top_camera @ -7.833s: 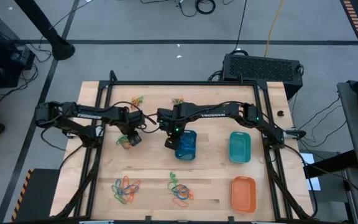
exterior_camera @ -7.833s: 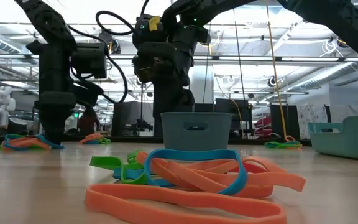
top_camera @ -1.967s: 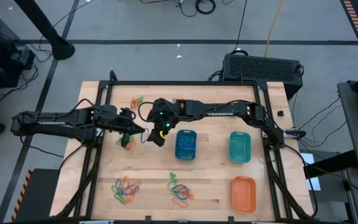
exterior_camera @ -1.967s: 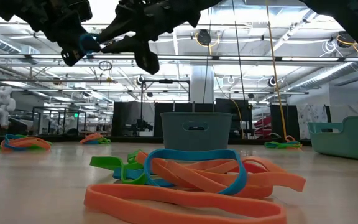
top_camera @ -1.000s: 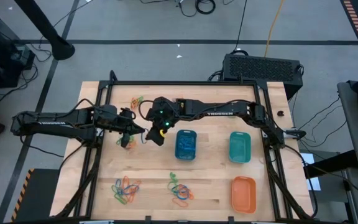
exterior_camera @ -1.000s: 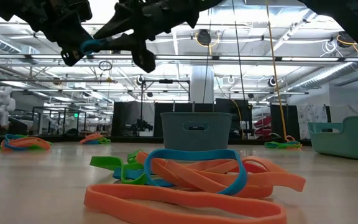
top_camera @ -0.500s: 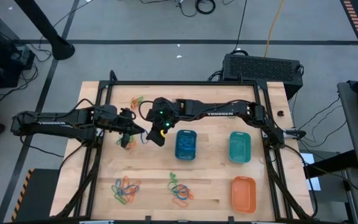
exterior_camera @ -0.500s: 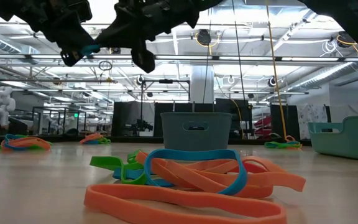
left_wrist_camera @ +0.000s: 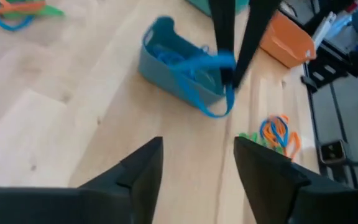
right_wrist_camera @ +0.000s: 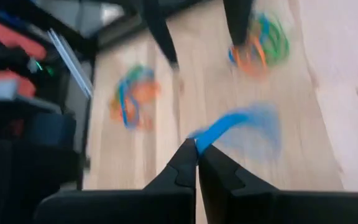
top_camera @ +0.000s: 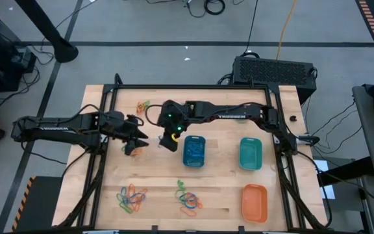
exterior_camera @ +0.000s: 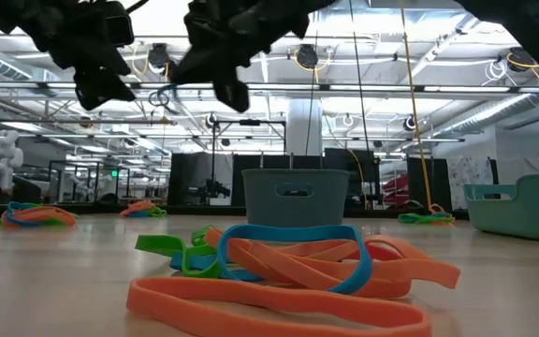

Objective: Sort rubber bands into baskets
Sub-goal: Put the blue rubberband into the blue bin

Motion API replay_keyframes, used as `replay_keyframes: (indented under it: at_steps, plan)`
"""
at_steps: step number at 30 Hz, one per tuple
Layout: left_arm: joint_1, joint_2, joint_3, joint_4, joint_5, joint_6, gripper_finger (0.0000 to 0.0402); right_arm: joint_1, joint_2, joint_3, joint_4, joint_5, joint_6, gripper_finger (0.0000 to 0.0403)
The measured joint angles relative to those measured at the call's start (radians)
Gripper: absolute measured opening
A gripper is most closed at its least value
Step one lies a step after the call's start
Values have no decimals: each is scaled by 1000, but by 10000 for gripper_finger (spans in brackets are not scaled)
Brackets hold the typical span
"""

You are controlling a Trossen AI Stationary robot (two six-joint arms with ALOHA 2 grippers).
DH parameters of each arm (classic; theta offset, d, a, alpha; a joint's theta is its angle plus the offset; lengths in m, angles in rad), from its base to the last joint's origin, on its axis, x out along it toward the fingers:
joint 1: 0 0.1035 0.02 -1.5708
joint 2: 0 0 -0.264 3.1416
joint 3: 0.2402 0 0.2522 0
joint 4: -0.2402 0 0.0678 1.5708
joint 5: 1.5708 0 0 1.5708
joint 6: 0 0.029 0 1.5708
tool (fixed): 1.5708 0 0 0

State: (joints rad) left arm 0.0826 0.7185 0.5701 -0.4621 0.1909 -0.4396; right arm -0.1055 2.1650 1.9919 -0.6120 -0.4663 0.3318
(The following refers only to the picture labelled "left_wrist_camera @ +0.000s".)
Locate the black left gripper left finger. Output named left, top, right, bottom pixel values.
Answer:
left=0, top=136, right=164, bottom=224

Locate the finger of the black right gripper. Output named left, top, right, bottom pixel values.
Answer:
left=232, top=0, right=283, bottom=89
left=208, top=0, right=237, bottom=86

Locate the blue plastic basket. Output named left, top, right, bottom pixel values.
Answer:
left=138, top=16, right=229, bottom=108

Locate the orange plastic basket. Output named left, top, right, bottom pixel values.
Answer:
left=259, top=11, right=317, bottom=69

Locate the teal plastic basket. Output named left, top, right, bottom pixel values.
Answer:
left=185, top=0, right=250, bottom=17

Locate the small grey stereo camera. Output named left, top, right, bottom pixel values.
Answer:
left=318, top=139, right=348, bottom=165

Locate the white box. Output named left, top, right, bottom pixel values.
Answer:
left=311, top=11, right=337, bottom=42

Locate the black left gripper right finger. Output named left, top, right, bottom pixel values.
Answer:
left=233, top=136, right=358, bottom=224

